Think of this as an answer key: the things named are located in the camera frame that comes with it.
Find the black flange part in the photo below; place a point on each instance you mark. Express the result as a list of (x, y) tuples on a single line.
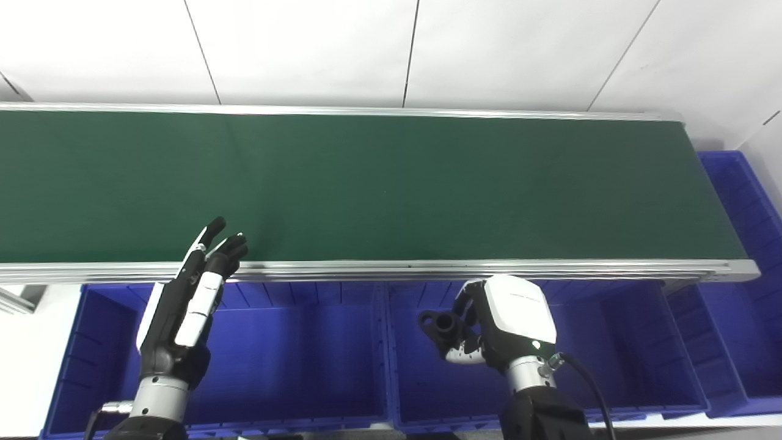
[(441, 335)]

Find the green conveyor belt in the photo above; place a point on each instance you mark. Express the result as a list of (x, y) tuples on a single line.
[(391, 271), (391, 189)]

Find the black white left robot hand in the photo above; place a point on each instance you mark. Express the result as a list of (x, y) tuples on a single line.
[(171, 330)]

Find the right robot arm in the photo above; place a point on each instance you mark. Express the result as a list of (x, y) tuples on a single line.
[(540, 409)]

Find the aluminium conveyor leg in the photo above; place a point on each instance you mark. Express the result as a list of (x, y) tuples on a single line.
[(15, 298)]

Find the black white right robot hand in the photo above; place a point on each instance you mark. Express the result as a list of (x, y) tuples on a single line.
[(516, 318)]

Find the large blue plastic bin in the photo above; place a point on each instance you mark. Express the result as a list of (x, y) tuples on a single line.
[(617, 348), (293, 354), (739, 330)]

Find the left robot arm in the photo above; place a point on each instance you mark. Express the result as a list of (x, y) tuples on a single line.
[(156, 406)]

